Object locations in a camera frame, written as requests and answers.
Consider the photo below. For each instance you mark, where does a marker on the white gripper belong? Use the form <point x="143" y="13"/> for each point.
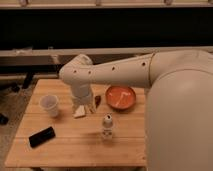
<point x="82" y="96"/>

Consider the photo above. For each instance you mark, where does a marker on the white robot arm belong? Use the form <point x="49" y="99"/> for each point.
<point x="179" y="105"/>

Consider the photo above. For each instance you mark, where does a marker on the small clear plastic bottle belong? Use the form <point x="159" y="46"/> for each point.
<point x="107" y="125"/>

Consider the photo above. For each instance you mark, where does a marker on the white rectangular sponge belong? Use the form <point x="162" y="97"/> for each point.
<point x="80" y="112"/>

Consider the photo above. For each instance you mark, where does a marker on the translucent plastic cup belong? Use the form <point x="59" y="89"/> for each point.
<point x="49" y="103"/>

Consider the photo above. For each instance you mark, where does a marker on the wooden table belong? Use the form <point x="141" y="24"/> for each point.
<point x="78" y="142"/>

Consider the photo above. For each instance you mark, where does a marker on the black rectangular phone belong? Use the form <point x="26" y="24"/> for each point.
<point x="41" y="137"/>

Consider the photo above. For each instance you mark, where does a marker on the black object at left edge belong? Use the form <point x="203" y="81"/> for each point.
<point x="3" y="119"/>

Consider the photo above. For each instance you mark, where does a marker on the grey shelf rail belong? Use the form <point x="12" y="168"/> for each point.
<point x="98" y="55"/>

